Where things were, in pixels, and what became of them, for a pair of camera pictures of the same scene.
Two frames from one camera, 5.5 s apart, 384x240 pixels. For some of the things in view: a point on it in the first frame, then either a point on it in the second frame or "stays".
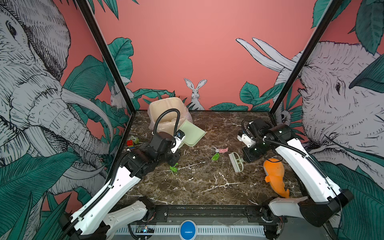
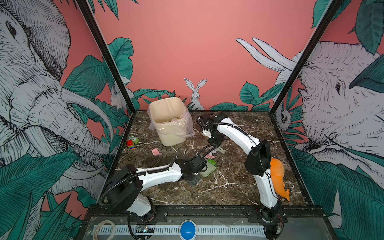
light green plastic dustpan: (193, 133) → (210, 168)
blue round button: (188, 230) stays
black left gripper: (176, 159) → (195, 181)
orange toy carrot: (274, 170) stays
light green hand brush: (236, 161) → (221, 149)
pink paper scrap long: (223, 150) → (208, 156)
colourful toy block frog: (130, 143) stays
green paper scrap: (215, 157) → (213, 162)
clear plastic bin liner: (168, 122) stays
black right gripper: (248, 158) → (209, 141)
